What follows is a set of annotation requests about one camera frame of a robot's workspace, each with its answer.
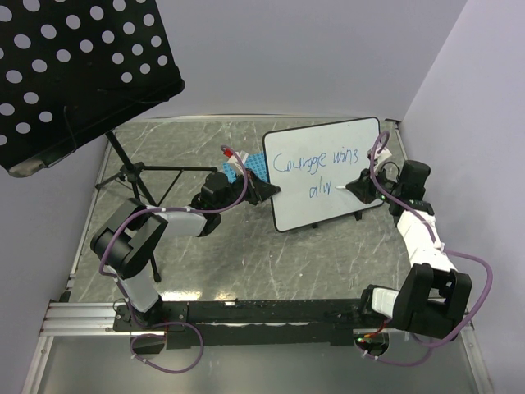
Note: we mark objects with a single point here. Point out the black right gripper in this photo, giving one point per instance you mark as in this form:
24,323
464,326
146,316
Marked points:
362,187

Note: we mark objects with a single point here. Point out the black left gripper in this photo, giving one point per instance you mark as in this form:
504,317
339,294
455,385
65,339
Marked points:
259,190

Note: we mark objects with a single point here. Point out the white whiteboard black frame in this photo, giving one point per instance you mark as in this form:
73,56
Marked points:
307,163

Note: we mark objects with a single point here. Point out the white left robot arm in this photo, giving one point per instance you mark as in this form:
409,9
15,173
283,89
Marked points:
125,244

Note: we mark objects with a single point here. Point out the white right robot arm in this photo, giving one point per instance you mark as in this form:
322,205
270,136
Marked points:
434,296

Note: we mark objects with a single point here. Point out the blue studded building plate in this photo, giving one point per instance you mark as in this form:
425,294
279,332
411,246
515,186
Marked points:
255,162

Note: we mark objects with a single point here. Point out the black tripod stand legs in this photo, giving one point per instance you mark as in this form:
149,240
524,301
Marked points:
130,173

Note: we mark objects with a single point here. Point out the black perforated music stand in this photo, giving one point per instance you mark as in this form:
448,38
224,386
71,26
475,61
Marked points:
71,71

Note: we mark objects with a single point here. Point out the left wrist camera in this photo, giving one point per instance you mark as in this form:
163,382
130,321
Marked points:
236,159

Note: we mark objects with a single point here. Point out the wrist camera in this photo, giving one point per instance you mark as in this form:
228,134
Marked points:
378,157
236,159

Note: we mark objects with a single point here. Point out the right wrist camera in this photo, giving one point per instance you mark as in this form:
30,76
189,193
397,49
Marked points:
378,157

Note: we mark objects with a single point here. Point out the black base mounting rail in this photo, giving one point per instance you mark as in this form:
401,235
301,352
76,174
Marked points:
184,324

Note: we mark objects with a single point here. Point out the aluminium extrusion frame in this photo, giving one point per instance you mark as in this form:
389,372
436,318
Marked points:
66,319

